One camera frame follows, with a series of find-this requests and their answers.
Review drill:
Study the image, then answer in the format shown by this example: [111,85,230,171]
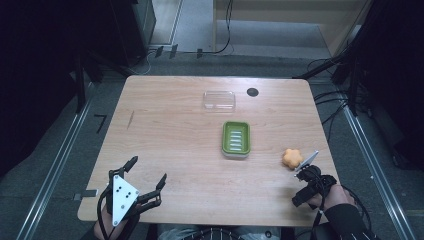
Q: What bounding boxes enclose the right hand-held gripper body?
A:
[291,150,338,208]

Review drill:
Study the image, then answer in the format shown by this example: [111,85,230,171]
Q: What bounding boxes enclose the orange flower-shaped soap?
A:
[281,147,305,170]

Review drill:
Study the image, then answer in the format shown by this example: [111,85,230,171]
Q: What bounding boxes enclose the left hand-held gripper cable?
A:
[96,185,114,240]

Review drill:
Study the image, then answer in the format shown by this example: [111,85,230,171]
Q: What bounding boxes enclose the person's right hand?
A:
[307,184,357,218]

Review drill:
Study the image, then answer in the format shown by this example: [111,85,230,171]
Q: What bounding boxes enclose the green soap dish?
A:
[221,120,252,160]

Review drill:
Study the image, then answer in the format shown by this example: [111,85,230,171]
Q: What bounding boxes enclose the black metal stand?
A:
[292,46,364,117]
[73,51,105,115]

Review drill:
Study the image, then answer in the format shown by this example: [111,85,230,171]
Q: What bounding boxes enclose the person's left hand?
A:
[93,207,140,240]

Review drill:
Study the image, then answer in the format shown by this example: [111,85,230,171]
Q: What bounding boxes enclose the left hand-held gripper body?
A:
[105,167,163,228]

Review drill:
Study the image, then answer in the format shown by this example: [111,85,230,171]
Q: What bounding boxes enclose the black hanging cable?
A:
[201,0,235,56]

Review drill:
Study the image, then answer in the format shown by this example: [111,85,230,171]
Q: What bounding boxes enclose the white floor cable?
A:
[130,49,158,76]

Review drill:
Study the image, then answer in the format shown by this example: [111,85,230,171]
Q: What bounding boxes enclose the black angled floor marker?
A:
[93,113,108,135]

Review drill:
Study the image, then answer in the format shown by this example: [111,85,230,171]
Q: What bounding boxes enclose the metal floor rail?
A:
[15,96,94,240]
[341,103,418,240]

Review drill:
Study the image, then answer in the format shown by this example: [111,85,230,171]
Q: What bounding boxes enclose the black floor cables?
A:
[306,58,371,143]

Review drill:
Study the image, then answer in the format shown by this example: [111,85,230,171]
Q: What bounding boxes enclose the grey tape strip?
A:
[73,188,100,202]

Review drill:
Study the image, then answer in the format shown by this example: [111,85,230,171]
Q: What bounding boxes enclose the black cabinet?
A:
[99,0,158,68]

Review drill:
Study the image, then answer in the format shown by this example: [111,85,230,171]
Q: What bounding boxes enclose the clear plastic container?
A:
[202,90,237,113]

